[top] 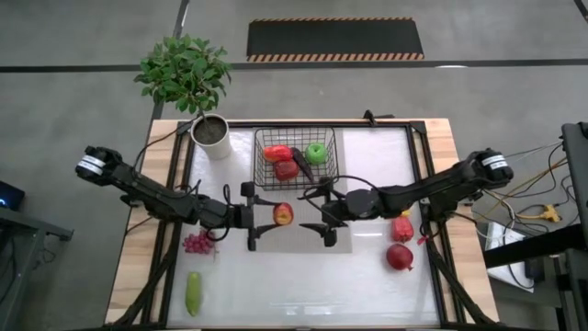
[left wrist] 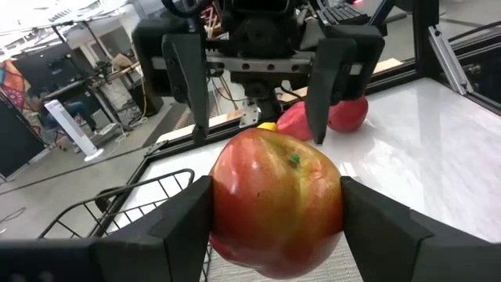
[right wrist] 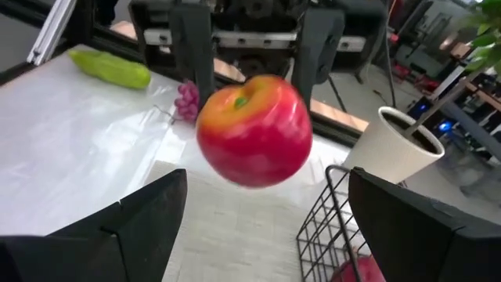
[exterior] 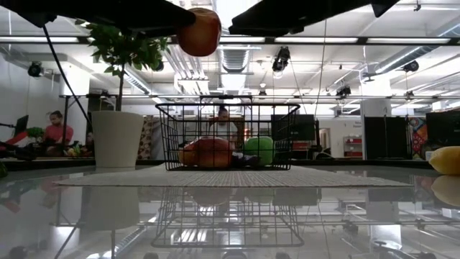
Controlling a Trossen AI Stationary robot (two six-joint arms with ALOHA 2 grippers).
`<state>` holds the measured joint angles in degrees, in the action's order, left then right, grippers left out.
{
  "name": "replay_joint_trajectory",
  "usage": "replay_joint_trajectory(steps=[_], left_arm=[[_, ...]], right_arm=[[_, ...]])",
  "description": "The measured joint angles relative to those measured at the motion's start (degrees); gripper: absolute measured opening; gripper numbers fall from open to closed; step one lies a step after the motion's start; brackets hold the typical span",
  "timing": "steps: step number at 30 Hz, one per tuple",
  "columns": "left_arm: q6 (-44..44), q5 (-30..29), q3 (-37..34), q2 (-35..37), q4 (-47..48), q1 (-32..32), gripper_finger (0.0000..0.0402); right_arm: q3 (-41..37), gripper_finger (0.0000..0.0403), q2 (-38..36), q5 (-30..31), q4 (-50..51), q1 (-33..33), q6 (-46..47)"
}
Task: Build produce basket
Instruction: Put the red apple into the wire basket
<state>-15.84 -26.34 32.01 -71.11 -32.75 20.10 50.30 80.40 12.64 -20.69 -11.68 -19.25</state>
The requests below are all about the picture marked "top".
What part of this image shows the red grape bunch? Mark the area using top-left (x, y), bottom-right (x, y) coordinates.
top-left (182, 229), bottom-right (220, 262)

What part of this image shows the green apple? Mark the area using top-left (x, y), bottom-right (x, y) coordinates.
top-left (304, 142), bottom-right (328, 166)

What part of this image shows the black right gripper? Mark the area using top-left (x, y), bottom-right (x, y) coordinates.
top-left (297, 176), bottom-right (351, 248)

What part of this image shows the grey metal cart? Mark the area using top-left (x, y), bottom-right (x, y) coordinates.
top-left (0, 206), bottom-right (74, 331)

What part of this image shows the green plant in white pot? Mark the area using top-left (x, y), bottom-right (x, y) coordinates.
top-left (133, 34), bottom-right (233, 161)

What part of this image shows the dark red apple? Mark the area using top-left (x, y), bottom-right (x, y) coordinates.
top-left (273, 159), bottom-right (300, 182)

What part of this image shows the black aluminium table frame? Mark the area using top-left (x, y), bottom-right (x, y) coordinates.
top-left (105, 120), bottom-right (502, 330)

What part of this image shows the grey woven placemat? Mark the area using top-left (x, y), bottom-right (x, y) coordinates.
top-left (243, 183), bottom-right (354, 254)

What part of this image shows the yellow power plug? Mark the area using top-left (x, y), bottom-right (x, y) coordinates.
top-left (516, 204), bottom-right (562, 224)

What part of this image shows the black upright stand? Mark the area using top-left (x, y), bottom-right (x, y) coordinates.
top-left (560, 121), bottom-right (588, 238)

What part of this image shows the black wire basket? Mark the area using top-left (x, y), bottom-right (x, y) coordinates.
top-left (252, 127), bottom-right (340, 191)

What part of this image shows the red orange pepper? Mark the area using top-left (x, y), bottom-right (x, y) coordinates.
top-left (263, 144), bottom-right (294, 164)

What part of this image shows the black side table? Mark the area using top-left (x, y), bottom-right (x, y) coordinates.
top-left (481, 223), bottom-right (588, 331)

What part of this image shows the black hazard-striped floor mat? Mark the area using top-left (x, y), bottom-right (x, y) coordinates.
top-left (245, 17), bottom-right (425, 63)

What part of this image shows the light green pepper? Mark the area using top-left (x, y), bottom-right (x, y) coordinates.
top-left (185, 270), bottom-right (203, 318)

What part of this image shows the white paper box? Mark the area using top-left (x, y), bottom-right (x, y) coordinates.
top-left (485, 220), bottom-right (537, 293)

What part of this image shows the black device with blue light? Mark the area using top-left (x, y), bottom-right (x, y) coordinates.
top-left (0, 180), bottom-right (27, 212)

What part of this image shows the purple eggplant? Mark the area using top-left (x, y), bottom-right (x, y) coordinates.
top-left (290, 146), bottom-right (316, 184)

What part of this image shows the red bell pepper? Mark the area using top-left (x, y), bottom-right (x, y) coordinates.
top-left (391, 211), bottom-right (415, 244)

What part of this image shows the black table clamp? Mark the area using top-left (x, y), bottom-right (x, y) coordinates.
top-left (361, 108), bottom-right (395, 126)

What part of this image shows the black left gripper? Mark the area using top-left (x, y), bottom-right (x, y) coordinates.
top-left (227, 180), bottom-right (284, 253)

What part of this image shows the dark red pomegranate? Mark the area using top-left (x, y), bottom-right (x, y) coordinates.
top-left (385, 243), bottom-right (415, 272)

